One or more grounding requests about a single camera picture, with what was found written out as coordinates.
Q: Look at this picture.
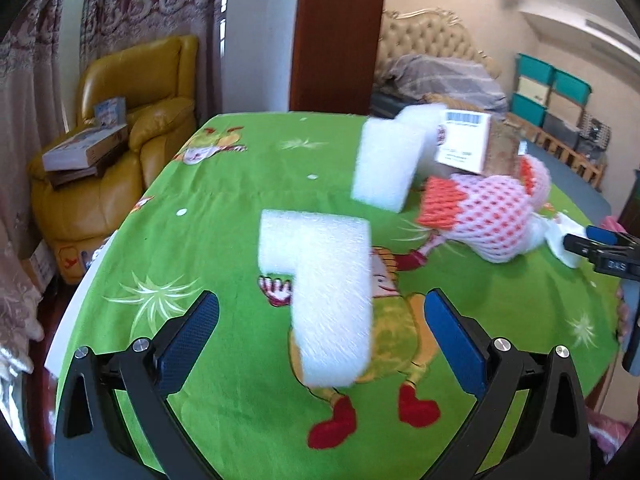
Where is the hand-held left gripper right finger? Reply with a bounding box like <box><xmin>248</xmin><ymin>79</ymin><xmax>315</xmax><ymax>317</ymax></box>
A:
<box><xmin>424</xmin><ymin>288</ymin><xmax>593</xmax><ymax>480</ymax></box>

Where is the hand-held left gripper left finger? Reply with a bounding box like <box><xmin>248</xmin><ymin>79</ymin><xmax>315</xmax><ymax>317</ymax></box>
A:
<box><xmin>54</xmin><ymin>290</ymin><xmax>221</xmax><ymax>480</ymax></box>

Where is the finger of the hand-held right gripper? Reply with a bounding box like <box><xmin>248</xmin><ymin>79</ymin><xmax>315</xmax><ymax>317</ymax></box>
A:
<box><xmin>586</xmin><ymin>225</ymin><xmax>640</xmax><ymax>248</ymax></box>
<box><xmin>562</xmin><ymin>233</ymin><xmax>640</xmax><ymax>262</ymax></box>

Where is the white tissue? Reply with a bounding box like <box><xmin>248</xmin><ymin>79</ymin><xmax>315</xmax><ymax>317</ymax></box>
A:
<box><xmin>530</xmin><ymin>211</ymin><xmax>583</xmax><ymax>268</ymax></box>

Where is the L-shaped white foam piece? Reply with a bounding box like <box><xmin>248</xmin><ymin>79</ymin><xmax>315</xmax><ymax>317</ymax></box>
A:
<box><xmin>257</xmin><ymin>209</ymin><xmax>373</xmax><ymax>388</ymax></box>

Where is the pink orange foam fruit net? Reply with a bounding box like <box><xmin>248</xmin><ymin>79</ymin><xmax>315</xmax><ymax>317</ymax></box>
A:
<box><xmin>517</xmin><ymin>155</ymin><xmax>553</xmax><ymax>211</ymax></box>
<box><xmin>416</xmin><ymin>172</ymin><xmax>543</xmax><ymax>264</ymax></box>

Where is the black white checked bag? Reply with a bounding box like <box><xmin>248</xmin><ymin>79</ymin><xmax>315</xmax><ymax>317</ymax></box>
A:
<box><xmin>580</xmin><ymin>115</ymin><xmax>612</xmax><ymax>143</ymax></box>

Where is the grey storage bin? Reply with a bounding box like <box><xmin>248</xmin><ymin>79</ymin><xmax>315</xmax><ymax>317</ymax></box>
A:
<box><xmin>542</xmin><ymin>111</ymin><xmax>583</xmax><ymax>142</ymax></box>

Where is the person's pink clothing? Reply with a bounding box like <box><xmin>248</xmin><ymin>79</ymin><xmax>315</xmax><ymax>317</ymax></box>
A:
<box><xmin>586</xmin><ymin>407</ymin><xmax>635</xmax><ymax>466</ymax></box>

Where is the green cartoon printed tablecloth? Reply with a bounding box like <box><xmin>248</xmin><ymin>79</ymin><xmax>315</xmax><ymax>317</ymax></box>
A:
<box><xmin>54</xmin><ymin>112</ymin><xmax>621</xmax><ymax>480</ymax></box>

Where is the cardboard box with white label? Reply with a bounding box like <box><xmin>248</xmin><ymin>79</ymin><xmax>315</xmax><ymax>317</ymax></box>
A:
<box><xmin>434</xmin><ymin>109</ymin><xmax>526</xmax><ymax>177</ymax></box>

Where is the small cardboard box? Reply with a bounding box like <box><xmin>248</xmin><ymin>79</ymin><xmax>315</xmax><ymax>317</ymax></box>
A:
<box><xmin>20</xmin><ymin>240</ymin><xmax>56</xmax><ymax>288</ymax></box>

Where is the white foam block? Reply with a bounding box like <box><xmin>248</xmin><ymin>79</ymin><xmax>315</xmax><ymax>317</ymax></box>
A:
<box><xmin>351</xmin><ymin>104</ymin><xmax>448</xmax><ymax>213</ymax></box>

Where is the brown striped pillow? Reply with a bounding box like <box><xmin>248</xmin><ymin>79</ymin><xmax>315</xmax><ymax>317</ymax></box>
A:
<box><xmin>422</xmin><ymin>92</ymin><xmax>481</xmax><ymax>111</ymax></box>

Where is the flat brown cardboard box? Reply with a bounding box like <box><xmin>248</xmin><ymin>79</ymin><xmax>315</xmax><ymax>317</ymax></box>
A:
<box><xmin>47</xmin><ymin>152</ymin><xmax>126</xmax><ymax>191</ymax></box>

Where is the yellow leather armchair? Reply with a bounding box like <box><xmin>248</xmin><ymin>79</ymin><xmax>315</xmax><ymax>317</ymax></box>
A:
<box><xmin>27</xmin><ymin>35</ymin><xmax>200</xmax><ymax>281</ymax></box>

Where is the grey striped blanket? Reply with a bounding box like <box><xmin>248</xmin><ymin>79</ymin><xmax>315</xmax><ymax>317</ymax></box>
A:
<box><xmin>375</xmin><ymin>54</ymin><xmax>510</xmax><ymax>116</ymax></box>

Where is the flat white brown box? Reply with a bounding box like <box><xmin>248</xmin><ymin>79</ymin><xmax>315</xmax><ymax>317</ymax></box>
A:
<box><xmin>42</xmin><ymin>122</ymin><xmax>130</xmax><ymax>172</ymax></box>

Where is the blue white packet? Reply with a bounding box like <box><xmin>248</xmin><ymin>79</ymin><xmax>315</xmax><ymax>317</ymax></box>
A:
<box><xmin>94</xmin><ymin>97</ymin><xmax>126</xmax><ymax>128</ymax></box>

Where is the beige tufted headboard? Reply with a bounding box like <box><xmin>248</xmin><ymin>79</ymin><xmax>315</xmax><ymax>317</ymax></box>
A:
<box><xmin>377</xmin><ymin>7</ymin><xmax>498</xmax><ymax>81</ymax></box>

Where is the patterned lace curtain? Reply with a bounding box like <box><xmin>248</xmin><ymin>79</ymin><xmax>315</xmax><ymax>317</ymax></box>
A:
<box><xmin>80</xmin><ymin>0</ymin><xmax>224</xmax><ymax>128</ymax></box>
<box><xmin>0</xmin><ymin>0</ymin><xmax>68</xmax><ymax>396</ymax></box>

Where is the brown wooden door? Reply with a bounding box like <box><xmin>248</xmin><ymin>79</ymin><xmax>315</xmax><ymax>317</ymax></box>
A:
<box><xmin>289</xmin><ymin>0</ymin><xmax>390</xmax><ymax>115</ymax></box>

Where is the wooden bed rail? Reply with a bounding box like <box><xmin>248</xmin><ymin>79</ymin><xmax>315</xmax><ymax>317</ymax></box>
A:
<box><xmin>505</xmin><ymin>112</ymin><xmax>608</xmax><ymax>191</ymax></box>

